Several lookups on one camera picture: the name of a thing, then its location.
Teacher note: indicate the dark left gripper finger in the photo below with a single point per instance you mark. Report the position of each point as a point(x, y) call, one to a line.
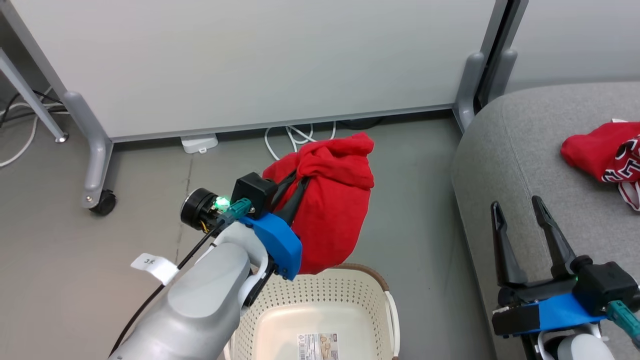
point(284, 186)
point(297, 202)

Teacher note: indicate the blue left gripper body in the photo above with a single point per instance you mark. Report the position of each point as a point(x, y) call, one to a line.
point(282, 247)

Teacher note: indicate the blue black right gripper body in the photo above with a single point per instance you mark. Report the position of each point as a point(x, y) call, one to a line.
point(530, 312)

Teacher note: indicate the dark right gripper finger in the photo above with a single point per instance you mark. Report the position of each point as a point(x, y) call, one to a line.
point(506, 250)
point(557, 245)

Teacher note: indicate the plain red garment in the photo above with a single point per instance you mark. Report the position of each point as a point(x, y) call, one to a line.
point(335, 200)

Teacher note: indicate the red garment with printed logo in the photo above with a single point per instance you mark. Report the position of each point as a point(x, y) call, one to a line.
point(595, 150)

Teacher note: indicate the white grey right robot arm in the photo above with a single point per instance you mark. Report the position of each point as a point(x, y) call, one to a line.
point(575, 347)

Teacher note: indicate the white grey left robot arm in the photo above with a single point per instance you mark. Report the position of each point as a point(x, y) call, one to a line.
point(200, 300)

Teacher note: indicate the grey fabric sofa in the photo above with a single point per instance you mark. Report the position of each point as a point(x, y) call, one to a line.
point(540, 160)

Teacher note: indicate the cream perforated laundry basket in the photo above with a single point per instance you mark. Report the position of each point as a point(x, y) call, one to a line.
point(310, 310)

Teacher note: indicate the printed sticker in basket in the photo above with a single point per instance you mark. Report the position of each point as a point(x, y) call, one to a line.
point(318, 347)

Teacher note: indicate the large white partition panel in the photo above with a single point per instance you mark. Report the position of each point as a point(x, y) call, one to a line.
point(250, 60)

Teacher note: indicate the grey partition foot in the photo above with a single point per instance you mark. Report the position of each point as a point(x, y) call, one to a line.
point(469, 90)
point(92, 145)
point(502, 75)

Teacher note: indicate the black caster wheel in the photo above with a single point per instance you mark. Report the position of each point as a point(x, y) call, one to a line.
point(105, 203)

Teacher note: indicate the small white partition panel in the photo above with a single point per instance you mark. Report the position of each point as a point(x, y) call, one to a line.
point(580, 40)

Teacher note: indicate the grey slanted table leg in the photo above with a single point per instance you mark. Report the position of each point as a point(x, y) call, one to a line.
point(27, 97)

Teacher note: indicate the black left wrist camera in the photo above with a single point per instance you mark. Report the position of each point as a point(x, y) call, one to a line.
point(254, 192)

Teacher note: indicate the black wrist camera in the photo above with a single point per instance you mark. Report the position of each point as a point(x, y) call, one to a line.
point(607, 285)
point(254, 192)

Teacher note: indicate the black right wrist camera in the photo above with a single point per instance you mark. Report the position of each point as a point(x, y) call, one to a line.
point(607, 285)

